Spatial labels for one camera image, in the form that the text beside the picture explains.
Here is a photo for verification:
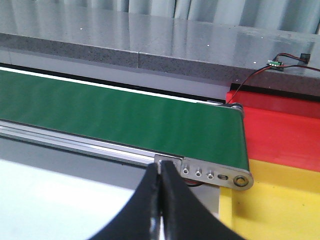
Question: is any grey pleated curtain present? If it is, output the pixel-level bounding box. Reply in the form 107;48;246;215
0;0;320;35

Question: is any green conveyor belt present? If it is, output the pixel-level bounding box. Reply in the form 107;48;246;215
0;69;249;170

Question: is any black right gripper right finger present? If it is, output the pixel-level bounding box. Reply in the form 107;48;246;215
160;161;243;240

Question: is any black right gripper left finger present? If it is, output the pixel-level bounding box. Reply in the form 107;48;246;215
91;163;160;240

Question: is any red plastic tray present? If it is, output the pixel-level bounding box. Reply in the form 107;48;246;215
226;90;320;172

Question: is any aluminium conveyor side rail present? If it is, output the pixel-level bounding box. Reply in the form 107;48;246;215
0;120;157;166

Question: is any red and black wire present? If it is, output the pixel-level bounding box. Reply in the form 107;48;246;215
226;52;320;105

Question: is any small green circuit board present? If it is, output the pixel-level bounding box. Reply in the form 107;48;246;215
266;58;284;72

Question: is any yellow plastic tray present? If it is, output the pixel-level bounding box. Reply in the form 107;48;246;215
219;159;320;240

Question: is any grey granite counter shelf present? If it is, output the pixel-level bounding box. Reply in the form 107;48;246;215
0;0;320;99

